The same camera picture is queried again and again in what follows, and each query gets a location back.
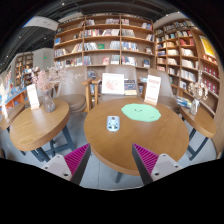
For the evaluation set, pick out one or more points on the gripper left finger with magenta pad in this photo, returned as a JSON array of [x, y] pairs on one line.
[[70, 167]]

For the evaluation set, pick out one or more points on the wooden bookshelf right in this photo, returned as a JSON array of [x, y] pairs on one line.
[[179, 52]]

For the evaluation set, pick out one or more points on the green smiley mouse pad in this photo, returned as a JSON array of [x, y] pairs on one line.
[[141, 112]]

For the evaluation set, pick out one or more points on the white picture board on chair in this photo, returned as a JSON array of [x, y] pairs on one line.
[[113, 83]]

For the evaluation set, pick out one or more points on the brown chair right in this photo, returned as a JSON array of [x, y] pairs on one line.
[[166, 96]]

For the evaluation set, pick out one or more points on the round wooden left table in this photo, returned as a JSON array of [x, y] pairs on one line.
[[34, 128]]

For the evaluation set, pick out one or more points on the large wooden bookshelf centre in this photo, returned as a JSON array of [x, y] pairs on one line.
[[100, 39]]

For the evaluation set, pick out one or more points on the grey computer mouse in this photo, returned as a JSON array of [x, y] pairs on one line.
[[113, 123]]

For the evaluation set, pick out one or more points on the white red sign stand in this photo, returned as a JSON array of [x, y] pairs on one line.
[[152, 89]]

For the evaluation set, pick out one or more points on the brown chair left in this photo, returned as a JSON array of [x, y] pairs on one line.
[[75, 89]]

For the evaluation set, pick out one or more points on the round wooden centre table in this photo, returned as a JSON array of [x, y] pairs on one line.
[[166, 135]]

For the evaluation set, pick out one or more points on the yellow poster on shelf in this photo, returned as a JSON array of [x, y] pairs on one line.
[[207, 47]]

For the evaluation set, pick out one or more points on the round wooden table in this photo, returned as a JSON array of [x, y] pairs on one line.
[[203, 123], [166, 135], [34, 128]]

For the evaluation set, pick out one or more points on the wooden bookshelf far left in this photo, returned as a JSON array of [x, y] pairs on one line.
[[23, 70]]

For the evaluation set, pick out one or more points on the glass trophy ornament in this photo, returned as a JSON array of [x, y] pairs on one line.
[[199, 91]]

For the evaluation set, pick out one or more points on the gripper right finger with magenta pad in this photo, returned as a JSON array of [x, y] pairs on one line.
[[152, 166]]

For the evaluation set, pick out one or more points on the glass vase with pink flowers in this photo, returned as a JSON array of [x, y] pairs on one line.
[[45, 81]]

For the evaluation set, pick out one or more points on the white sign stand left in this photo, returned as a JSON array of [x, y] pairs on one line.
[[33, 97]]

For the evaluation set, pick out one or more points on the round wooden right table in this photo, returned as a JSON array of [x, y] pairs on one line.
[[203, 123]]

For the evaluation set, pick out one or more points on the wooden table far left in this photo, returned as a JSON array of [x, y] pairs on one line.
[[12, 114]]

